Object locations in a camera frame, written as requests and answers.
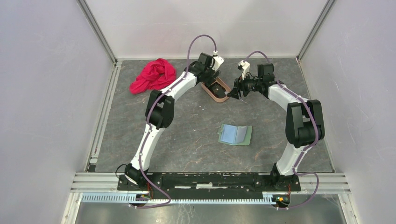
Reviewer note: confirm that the green card holder wallet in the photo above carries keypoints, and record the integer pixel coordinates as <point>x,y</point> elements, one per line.
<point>235,135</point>

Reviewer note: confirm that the pink oval card tray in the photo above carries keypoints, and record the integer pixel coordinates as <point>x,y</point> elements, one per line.
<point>210,92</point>

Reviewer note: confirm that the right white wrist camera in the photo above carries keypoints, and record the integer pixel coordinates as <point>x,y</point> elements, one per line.
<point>244,67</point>

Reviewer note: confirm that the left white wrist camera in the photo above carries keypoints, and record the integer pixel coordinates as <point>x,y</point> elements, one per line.
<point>218,61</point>

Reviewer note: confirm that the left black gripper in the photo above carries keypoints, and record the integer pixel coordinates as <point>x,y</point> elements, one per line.
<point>208,80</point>

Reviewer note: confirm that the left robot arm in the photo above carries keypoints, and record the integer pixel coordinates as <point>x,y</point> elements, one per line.
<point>160,113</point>

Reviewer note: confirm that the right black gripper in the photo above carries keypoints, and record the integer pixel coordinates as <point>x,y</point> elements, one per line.
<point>238,85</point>

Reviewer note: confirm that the aluminium frame rail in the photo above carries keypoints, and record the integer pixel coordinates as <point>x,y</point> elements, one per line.
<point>102,188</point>

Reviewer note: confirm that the red crumpled cloth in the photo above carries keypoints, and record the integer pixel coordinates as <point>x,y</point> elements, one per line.
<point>156,75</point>

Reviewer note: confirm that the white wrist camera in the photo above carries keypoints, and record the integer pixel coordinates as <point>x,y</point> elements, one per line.
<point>218,61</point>
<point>244,67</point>

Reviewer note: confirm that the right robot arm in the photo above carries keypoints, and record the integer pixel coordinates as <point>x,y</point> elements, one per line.
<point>304,125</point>

